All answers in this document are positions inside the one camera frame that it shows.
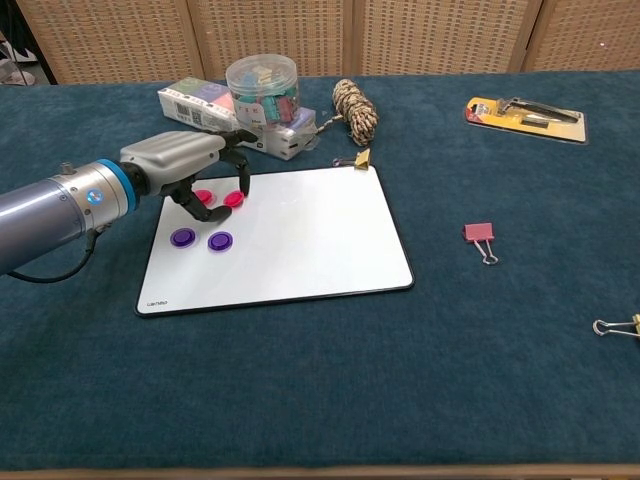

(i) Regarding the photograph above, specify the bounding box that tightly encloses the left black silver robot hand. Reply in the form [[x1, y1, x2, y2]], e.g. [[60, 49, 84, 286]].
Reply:
[[118, 128, 260, 224]]

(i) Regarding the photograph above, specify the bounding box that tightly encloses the white magnetic board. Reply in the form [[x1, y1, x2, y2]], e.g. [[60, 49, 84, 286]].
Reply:
[[134, 164, 416, 320]]

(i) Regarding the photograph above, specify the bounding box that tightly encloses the long white smiley-print box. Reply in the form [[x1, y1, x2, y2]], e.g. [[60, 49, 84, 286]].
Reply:
[[157, 77, 319, 162]]

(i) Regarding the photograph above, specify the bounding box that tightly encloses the clear tub of binder clips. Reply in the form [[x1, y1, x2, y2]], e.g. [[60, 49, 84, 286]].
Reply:
[[224, 54, 300, 130]]

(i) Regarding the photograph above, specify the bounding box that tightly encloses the small yellow binder clip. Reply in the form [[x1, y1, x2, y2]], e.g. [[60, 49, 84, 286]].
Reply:
[[332, 147, 374, 173]]

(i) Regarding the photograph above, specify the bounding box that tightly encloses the wooden rattan folding screen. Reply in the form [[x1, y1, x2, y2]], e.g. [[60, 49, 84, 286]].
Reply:
[[14, 0, 640, 85]]

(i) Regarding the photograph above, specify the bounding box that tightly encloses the dark blue table cloth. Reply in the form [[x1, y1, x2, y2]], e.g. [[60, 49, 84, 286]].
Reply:
[[0, 69, 640, 474]]

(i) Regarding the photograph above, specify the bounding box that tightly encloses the pink binder clip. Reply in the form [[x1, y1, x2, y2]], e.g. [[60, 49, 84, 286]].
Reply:
[[463, 222, 500, 266]]

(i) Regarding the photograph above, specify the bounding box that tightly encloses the yellow razor blister pack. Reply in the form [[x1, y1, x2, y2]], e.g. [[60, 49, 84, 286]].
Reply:
[[459, 95, 589, 145]]

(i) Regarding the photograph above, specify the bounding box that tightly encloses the large yellow binder clip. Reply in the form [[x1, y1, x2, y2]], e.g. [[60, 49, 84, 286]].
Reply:
[[592, 313, 640, 344]]

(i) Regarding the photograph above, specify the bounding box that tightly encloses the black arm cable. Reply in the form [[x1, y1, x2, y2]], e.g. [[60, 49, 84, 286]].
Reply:
[[9, 224, 104, 284]]

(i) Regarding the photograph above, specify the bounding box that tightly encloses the brown braided rope bundle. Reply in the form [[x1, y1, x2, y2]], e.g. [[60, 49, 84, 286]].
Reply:
[[313, 78, 380, 148]]

